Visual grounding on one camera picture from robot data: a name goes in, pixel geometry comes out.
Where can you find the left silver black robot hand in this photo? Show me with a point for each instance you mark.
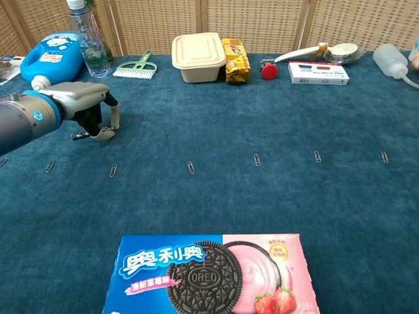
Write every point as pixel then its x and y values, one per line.
pixel 78 95

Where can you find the metal screw bolt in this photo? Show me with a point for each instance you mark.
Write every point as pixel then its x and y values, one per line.
pixel 78 135

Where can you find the metal paper clip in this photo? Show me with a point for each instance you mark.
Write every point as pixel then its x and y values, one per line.
pixel 384 157
pixel 317 156
pixel 2 162
pixel 50 165
pixel 190 167
pixel 113 170
pixel 257 160

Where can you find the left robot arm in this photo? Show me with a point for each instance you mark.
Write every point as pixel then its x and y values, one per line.
pixel 16 121

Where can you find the blue detergent bottle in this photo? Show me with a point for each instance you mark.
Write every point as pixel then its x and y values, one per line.
pixel 49 59

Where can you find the clear water bottle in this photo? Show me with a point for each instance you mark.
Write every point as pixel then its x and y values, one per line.
pixel 91 49

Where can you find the green tea bottle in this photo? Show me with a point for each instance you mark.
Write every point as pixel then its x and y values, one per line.
pixel 107 54

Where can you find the green hand brush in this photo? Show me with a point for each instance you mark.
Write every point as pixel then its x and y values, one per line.
pixel 135 70

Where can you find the beige lunch box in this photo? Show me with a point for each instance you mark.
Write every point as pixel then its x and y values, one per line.
pixel 198 55

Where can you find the yellow snack pack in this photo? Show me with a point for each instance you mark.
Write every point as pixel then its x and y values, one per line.
pixel 237 62

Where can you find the blue carpet table cover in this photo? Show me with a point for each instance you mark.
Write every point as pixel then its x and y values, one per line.
pixel 209 196

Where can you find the red push button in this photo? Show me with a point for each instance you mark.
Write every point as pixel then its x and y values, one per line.
pixel 269 71

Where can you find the woven rattan folding screen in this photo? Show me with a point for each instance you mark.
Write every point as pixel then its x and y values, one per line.
pixel 262 23

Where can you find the Oreo cookie box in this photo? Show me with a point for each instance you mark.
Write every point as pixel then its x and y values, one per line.
pixel 209 278

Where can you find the white flat carton box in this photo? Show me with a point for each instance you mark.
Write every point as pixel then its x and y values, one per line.
pixel 317 73

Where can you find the foil cup stack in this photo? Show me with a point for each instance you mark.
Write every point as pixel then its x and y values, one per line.
pixel 343 59

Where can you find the white plastic ladle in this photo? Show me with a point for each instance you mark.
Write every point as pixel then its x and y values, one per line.
pixel 343 49

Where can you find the translucent squeeze bottle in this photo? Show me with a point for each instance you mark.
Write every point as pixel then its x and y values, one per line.
pixel 389 60

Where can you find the white paper cup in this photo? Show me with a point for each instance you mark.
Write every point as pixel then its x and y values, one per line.
pixel 415 49

